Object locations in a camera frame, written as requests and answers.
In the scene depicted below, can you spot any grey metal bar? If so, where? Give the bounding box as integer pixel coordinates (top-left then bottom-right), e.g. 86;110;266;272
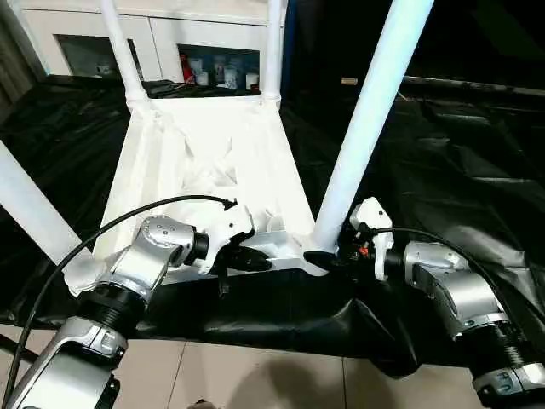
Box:
401;74;545;98

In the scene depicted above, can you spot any black table mat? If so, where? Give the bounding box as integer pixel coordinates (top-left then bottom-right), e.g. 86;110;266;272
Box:
0;74;545;378

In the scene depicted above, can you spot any white plastic table top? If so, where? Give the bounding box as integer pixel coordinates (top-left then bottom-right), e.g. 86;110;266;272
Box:
62;95;342;298

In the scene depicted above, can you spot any black metal table frame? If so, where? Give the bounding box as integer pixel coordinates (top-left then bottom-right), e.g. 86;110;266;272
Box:
0;333;43;362

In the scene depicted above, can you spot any white sideboard cabinet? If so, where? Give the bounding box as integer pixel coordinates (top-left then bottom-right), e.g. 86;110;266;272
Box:
15;0;291;91

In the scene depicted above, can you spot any grey curtain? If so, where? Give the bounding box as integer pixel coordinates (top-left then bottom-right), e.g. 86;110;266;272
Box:
0;0;44;104

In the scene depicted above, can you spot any black case with yellow label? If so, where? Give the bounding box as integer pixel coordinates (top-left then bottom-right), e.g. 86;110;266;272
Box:
284;0;406;101

